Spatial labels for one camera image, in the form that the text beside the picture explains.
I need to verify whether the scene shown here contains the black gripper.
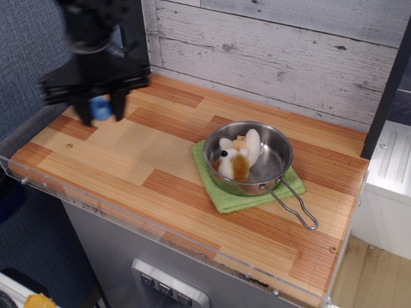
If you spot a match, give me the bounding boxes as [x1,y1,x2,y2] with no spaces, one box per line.
[38,51,150,126]

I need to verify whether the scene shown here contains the blue grey scoop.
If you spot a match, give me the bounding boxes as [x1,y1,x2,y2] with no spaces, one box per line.
[89,96,112,121]

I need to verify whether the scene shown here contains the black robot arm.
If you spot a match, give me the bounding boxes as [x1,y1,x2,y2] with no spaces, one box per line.
[39,1,150,126]

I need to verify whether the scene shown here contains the grey cabinet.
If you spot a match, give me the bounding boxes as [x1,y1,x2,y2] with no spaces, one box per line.
[64,202,324,307]

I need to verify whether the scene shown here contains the white brown plush toy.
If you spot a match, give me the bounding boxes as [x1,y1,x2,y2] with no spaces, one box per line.
[212,128,261,182]

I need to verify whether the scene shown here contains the stainless steel pot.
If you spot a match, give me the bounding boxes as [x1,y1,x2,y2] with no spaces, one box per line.
[203,121,319,230]

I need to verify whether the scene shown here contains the green cloth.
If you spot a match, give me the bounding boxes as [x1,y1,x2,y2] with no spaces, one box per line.
[191,140,306,214]

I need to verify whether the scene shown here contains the clear acrylic guard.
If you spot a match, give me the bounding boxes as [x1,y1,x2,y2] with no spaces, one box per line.
[0,46,370,308]

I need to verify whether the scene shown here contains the silver button panel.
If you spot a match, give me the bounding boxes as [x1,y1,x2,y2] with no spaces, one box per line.
[131,258,210,307]

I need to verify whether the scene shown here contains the yellow tape bundle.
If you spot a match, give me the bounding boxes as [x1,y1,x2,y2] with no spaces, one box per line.
[0,290,58,308]

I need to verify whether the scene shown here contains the black left post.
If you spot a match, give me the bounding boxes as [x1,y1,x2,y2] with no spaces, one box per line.
[119,0,151,89]

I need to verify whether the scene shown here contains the black post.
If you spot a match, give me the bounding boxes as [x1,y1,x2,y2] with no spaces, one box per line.
[360,19,410,160]
[119,0,151,89]

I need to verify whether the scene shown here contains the white aluminium rail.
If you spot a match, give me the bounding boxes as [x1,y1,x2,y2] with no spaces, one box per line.
[367,121,410,197]

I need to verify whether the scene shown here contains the black right post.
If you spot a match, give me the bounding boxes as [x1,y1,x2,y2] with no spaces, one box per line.
[360,19,410,160]

